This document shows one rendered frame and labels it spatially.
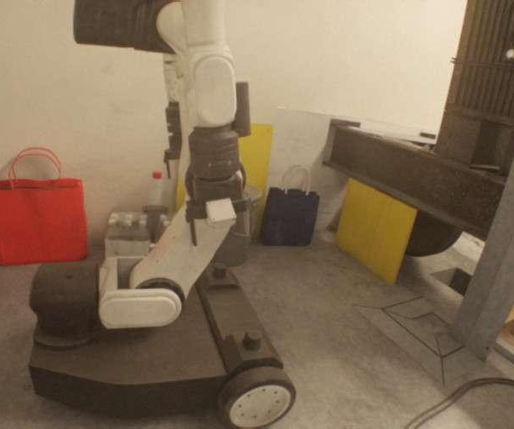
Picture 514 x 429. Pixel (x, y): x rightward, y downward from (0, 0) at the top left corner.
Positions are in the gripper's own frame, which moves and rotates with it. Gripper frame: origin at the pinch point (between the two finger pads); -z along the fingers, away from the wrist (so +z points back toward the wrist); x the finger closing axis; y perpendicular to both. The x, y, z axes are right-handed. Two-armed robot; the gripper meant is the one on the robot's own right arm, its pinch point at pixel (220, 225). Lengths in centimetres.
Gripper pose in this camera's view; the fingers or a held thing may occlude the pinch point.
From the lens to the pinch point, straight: 71.0
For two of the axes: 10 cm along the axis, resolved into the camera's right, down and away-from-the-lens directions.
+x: 9.5, -1.7, 2.8
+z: -0.5, -9.1, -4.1
